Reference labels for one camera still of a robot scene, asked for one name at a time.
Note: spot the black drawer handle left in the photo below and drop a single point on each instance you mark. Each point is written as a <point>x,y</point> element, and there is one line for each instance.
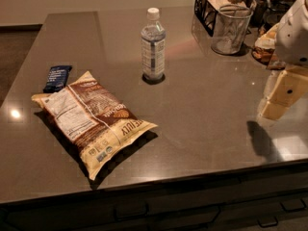
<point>129,211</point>

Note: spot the brown and cream snack bag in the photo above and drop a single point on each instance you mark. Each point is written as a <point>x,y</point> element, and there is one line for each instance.
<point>93,120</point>

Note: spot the black wire basket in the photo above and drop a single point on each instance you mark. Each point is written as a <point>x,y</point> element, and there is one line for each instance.
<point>207,10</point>

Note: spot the black drawer handle lower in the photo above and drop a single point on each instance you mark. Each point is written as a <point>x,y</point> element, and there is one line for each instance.
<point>267,222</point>

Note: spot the black drawer handle right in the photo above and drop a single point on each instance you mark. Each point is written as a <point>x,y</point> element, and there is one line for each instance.
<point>293,205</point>

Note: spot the jar of nuts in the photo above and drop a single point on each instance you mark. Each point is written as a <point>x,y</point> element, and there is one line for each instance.
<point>261,11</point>

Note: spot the dark blue snack bar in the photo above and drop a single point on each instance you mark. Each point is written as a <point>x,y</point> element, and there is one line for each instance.
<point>57,78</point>

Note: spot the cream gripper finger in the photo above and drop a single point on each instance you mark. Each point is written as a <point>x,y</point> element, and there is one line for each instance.
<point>273,84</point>
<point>294,86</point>

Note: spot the snack package behind gripper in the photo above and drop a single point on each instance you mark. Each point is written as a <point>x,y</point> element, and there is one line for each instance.
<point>264,45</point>

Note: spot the clear plastic water bottle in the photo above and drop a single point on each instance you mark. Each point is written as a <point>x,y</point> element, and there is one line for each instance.
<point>153,44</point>

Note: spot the black drawer handle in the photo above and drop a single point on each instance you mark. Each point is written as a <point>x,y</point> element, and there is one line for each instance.
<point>267,222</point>
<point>293,205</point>
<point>129,211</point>

